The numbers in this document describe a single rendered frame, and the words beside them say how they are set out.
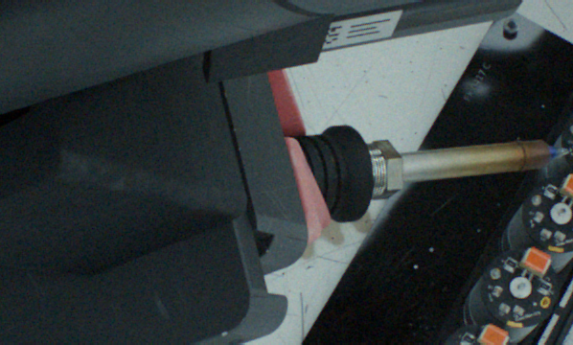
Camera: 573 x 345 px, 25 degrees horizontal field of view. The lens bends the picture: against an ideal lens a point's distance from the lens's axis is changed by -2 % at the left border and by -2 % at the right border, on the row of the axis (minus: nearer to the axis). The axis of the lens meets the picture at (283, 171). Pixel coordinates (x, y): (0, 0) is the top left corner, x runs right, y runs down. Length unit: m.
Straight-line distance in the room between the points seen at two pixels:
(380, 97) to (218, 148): 0.28
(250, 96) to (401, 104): 0.26
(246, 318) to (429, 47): 0.30
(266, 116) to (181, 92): 0.03
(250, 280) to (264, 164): 0.03
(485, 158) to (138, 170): 0.17
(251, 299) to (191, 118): 0.03
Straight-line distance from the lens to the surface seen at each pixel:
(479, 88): 0.48
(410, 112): 0.49
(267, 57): 0.18
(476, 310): 0.43
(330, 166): 0.31
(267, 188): 0.23
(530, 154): 0.36
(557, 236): 0.42
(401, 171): 0.33
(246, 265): 0.21
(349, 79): 0.49
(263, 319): 0.22
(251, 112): 0.23
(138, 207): 0.20
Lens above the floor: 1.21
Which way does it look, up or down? 73 degrees down
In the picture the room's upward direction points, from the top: 1 degrees clockwise
